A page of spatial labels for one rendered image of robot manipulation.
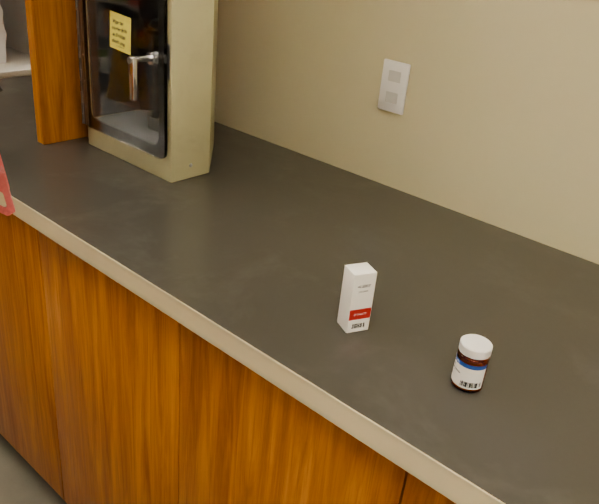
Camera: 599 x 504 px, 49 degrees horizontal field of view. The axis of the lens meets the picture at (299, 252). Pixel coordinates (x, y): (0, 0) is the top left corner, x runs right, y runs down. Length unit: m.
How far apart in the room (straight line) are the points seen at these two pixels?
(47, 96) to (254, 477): 1.02
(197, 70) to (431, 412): 0.89
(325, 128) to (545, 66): 0.58
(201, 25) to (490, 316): 0.82
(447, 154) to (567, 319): 0.52
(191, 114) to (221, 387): 0.63
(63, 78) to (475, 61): 0.95
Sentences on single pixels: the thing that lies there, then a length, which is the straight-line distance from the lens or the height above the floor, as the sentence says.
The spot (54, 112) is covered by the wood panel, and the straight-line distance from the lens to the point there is 1.73.
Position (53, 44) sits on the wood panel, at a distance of 1.70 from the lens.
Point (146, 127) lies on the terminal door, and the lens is 1.50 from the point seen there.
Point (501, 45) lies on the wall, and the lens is 1.44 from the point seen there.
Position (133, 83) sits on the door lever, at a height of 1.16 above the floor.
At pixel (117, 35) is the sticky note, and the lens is 1.54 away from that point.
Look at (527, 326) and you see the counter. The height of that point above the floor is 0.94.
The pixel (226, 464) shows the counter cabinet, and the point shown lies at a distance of 1.20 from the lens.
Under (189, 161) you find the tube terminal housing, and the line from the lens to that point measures 1.51.
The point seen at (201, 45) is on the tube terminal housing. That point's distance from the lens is 1.46.
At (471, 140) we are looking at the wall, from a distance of 1.49.
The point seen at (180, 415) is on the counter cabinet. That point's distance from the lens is 1.24.
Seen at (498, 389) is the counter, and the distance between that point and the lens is 0.96.
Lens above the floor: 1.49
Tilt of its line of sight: 27 degrees down
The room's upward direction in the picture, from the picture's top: 6 degrees clockwise
